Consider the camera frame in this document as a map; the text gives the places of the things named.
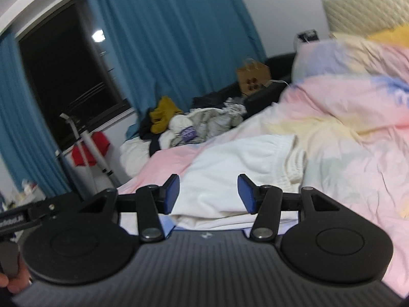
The white desk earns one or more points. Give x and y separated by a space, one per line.
31 193

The yellow pillow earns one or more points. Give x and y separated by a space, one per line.
398 36

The beige quilted headboard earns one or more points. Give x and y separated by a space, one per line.
364 17

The white clothes rack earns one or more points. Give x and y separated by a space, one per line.
77 128

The person's left hand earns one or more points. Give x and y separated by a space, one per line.
20 282

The white pants with logo stripe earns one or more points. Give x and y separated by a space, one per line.
208 196

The brown paper shopping bag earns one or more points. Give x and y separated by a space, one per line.
252 76

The blue curtain right panel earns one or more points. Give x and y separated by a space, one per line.
181 49

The black armchair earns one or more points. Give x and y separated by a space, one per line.
280 70

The dark window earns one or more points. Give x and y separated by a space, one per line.
69 73

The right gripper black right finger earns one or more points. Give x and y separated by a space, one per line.
316 236

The pile of clothes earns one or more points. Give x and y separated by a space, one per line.
194 127

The pastel rainbow duvet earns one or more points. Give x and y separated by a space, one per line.
348 106

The mustard yellow garment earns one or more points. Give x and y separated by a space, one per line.
162 115

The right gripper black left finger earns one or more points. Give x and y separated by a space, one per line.
97 238

